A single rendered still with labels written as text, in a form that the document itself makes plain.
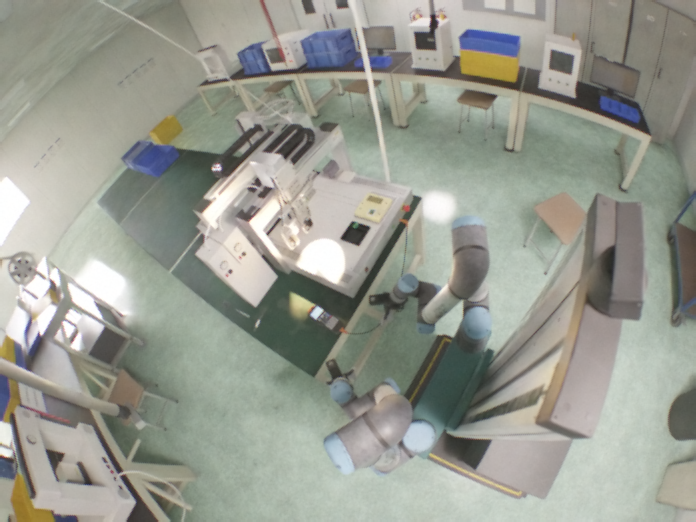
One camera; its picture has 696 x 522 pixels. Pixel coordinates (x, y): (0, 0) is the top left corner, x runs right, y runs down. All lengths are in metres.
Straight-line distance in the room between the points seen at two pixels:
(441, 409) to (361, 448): 0.69
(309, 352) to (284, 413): 0.92
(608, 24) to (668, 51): 0.86
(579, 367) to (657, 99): 4.62
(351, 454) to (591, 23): 4.50
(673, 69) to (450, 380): 4.47
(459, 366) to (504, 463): 0.49
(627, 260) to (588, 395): 0.14
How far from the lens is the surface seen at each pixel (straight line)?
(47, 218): 8.23
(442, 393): 1.38
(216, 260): 1.41
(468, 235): 0.92
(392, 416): 0.74
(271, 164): 1.30
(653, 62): 4.67
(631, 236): 0.35
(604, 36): 4.47
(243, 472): 2.48
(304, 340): 1.52
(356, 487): 2.17
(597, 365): 0.37
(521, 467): 1.32
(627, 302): 0.31
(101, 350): 3.42
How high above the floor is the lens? 2.09
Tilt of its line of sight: 54 degrees down
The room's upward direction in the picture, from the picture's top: 24 degrees counter-clockwise
